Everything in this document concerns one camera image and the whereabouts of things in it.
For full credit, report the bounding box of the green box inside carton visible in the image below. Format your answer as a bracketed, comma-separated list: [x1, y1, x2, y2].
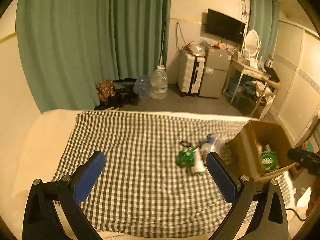
[260, 151, 279, 172]

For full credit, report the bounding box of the brown cardboard box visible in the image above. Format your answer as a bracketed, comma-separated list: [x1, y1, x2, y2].
[229, 120, 295, 182]

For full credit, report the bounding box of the clear floss pick jar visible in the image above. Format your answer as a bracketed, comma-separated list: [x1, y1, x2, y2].
[200, 133, 226, 156]

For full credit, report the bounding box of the green snack packet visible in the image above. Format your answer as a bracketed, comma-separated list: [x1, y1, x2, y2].
[176, 148, 196, 167]

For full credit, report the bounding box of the checkered grey white cloth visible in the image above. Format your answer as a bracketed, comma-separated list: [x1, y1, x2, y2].
[51, 109, 296, 239]

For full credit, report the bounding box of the wooden chair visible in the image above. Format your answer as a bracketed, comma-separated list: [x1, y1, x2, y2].
[243, 77, 282, 118]

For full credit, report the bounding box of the silver mini fridge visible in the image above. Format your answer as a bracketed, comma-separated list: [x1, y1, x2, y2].
[199, 47, 230, 99]

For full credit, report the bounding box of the oval white vanity mirror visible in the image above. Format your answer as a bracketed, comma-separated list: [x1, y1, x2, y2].
[242, 30, 261, 57]

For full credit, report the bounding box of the white ribbed suitcase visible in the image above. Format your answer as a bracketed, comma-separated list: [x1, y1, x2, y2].
[177, 54, 205, 96]

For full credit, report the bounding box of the large clear water jug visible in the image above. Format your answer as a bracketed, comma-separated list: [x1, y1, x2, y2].
[150, 65, 168, 100]

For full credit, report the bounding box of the patterned brown bag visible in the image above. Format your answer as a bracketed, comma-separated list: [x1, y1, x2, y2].
[95, 80, 116, 103]

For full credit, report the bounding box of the green curtain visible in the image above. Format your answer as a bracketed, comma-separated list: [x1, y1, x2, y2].
[248, 0, 280, 63]
[16, 0, 171, 112]

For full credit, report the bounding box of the black wall television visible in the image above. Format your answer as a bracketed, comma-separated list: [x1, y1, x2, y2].
[205, 9, 245, 44]

